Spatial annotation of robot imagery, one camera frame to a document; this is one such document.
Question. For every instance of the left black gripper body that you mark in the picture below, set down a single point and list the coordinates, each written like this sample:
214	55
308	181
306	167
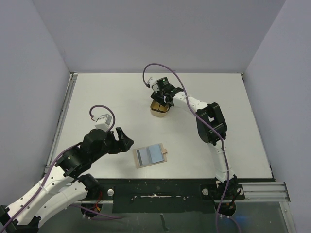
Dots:
112	146

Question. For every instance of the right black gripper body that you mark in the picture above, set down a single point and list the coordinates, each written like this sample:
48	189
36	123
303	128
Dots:
160	97

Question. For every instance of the beige leather card holder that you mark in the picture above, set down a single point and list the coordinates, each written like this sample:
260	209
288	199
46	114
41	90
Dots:
157	155

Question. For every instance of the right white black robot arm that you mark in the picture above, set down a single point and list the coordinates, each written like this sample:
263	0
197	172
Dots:
211	124

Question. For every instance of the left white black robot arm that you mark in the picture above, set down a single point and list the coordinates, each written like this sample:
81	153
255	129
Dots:
64	183

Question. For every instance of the tan oval wooden tray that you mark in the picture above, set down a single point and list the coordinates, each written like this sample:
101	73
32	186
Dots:
158	110

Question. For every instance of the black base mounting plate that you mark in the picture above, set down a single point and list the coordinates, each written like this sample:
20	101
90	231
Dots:
159	196

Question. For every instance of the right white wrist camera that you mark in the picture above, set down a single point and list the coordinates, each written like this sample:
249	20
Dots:
152	84

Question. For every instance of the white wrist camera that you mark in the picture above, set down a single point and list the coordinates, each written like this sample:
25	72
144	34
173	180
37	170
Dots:
152	84
103	122

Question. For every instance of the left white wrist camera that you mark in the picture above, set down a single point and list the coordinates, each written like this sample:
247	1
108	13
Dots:
103	122

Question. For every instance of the aluminium extrusion rail left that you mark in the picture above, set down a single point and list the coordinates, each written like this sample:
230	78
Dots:
62	117

